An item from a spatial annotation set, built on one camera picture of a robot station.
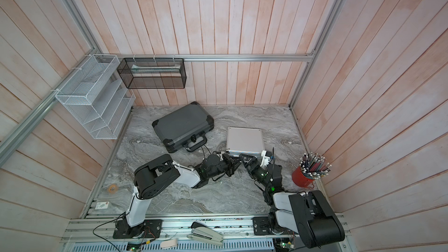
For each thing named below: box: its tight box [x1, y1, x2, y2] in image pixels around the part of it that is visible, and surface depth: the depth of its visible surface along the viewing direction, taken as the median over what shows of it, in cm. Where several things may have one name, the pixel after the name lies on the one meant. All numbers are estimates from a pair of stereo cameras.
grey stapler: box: [186, 221, 224, 247], surface depth 72 cm
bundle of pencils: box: [298, 151, 332, 180], surface depth 77 cm
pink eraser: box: [160, 239, 178, 248], surface depth 70 cm
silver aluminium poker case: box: [226, 126, 265, 157], surface depth 94 cm
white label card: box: [94, 201, 110, 210], surface depth 80 cm
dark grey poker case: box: [151, 101, 215, 154], surface depth 103 cm
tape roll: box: [108, 183, 119, 195], surface depth 86 cm
